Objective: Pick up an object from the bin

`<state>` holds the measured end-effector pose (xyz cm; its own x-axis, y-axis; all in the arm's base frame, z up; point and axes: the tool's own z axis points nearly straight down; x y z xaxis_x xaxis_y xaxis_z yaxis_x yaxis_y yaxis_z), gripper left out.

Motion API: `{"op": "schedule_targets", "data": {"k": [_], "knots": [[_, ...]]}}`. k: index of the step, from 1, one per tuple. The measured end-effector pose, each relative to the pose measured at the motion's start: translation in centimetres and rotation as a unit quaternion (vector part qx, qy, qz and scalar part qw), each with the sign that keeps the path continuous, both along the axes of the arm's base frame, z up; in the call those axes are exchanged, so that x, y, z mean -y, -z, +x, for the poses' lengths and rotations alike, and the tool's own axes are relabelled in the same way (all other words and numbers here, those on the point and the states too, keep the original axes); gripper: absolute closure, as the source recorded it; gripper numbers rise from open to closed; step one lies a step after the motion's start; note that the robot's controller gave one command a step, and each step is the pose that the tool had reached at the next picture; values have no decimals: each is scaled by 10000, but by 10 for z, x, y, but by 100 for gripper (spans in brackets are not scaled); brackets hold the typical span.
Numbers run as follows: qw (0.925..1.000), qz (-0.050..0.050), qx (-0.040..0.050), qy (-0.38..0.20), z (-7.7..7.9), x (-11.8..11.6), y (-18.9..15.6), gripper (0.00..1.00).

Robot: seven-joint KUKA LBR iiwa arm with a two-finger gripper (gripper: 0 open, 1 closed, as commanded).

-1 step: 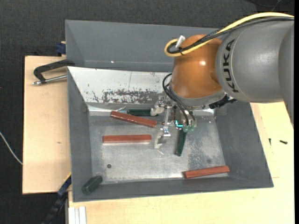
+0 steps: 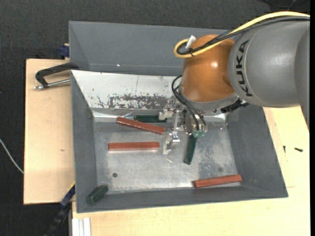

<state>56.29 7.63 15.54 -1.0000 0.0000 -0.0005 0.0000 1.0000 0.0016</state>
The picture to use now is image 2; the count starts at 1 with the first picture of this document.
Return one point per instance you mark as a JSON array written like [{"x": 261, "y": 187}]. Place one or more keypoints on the small black screw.
[{"x": 299, "y": 150}]

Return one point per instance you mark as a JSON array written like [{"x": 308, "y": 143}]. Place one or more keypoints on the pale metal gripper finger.
[
  {"x": 170, "y": 142},
  {"x": 163, "y": 114}
]

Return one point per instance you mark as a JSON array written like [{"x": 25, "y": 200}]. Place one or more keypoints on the red-brown flat block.
[
  {"x": 140, "y": 125},
  {"x": 217, "y": 181},
  {"x": 133, "y": 146}
]

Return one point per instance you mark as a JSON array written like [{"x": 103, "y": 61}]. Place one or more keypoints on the grey metal bin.
[{"x": 147, "y": 171}]

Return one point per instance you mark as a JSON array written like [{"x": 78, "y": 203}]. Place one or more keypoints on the black cylinder on white bracket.
[{"x": 230, "y": 108}]

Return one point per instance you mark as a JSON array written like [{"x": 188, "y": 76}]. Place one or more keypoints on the dark green flat block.
[
  {"x": 190, "y": 150},
  {"x": 96, "y": 194},
  {"x": 146, "y": 118}
]

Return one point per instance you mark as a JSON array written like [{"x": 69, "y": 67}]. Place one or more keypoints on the pale flat board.
[{"x": 46, "y": 141}]

